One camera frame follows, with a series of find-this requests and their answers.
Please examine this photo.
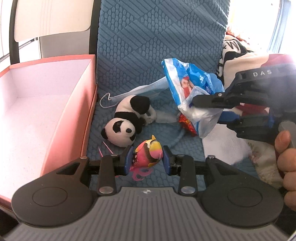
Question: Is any colourful plush bird toy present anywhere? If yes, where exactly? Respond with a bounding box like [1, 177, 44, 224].
[130, 135, 164, 181]

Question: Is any blue plastic snack bag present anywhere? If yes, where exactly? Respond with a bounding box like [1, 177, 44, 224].
[162, 58, 224, 138]

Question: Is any panda plush toy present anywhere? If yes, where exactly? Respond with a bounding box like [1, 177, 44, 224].
[101, 95, 157, 148]

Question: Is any person's right hand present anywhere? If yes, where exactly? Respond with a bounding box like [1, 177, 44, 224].
[274, 131, 296, 211]

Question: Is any pink plastic stick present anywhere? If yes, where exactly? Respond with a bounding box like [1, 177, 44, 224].
[98, 141, 114, 158]

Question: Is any red snack wrapper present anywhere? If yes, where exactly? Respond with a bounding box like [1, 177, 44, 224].
[178, 114, 198, 137]

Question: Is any cream red black blanket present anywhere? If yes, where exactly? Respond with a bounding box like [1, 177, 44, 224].
[202, 27, 296, 188]

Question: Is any clear plastic wrapper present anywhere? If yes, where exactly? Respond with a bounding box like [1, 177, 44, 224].
[155, 110, 179, 123]

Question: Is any white face mask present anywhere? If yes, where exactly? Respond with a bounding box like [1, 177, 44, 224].
[99, 77, 169, 108]

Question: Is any pink storage box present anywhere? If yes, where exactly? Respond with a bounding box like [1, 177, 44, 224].
[1, 55, 97, 207]

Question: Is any blue textured sofa cover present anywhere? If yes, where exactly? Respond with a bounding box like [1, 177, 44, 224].
[86, 0, 258, 191]

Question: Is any white chair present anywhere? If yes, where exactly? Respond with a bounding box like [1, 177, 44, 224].
[9, 1, 101, 64]

